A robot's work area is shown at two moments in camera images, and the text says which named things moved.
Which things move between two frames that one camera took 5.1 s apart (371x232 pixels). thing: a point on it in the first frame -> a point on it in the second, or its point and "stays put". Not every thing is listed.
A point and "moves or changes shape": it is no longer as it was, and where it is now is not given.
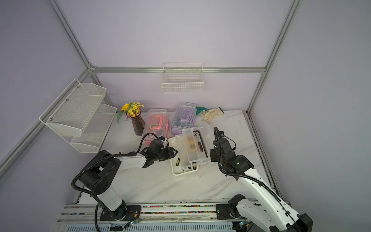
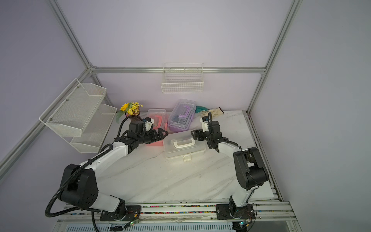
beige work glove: (209, 114) stays put
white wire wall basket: (182, 78) stays put
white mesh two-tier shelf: (79, 116) stays put
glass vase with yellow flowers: (133, 110) stays put
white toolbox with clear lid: (192, 151) moves or changes shape
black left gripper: (170, 153) -> (160, 137)
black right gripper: (214, 158) -> (198, 133)
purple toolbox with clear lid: (184, 117) stays put
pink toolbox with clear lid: (156, 125) stays put
